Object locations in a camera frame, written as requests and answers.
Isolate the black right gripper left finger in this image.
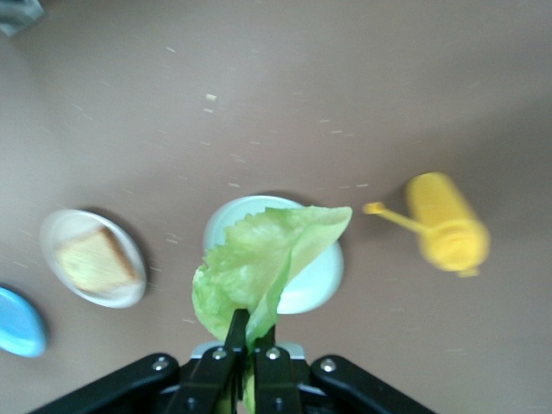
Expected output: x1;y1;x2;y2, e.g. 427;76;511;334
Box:
29;308;251;414

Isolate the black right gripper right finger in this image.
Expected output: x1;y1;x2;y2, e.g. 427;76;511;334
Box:
254;323;436;414

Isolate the green lettuce leaf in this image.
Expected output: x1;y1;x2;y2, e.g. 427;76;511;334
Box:
191;205;354;413

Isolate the brown bread slice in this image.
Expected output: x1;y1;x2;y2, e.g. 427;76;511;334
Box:
54;227;141;295

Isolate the yellow mustard squeeze bottle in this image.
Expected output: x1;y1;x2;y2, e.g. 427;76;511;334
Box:
361;172;492;278

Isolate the mint green plate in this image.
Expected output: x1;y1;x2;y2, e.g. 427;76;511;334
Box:
202;195;345;315

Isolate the blue plate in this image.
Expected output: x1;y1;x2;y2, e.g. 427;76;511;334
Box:
0;285;47;358

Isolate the beige plate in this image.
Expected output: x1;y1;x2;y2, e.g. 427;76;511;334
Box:
39;209;147;310

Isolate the silver table edge bracket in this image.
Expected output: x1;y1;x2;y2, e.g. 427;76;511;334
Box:
0;0;47;38

